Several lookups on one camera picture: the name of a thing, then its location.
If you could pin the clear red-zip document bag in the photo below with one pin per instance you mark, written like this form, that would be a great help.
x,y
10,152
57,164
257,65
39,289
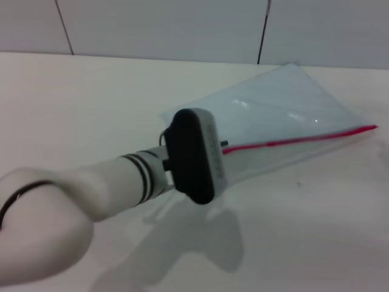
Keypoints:
x,y
288,100

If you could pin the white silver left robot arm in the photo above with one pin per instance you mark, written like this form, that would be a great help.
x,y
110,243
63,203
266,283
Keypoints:
x,y
76,197

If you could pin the black grey wrist camera box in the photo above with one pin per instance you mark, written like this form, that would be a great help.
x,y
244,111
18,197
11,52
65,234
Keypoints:
x,y
190,158

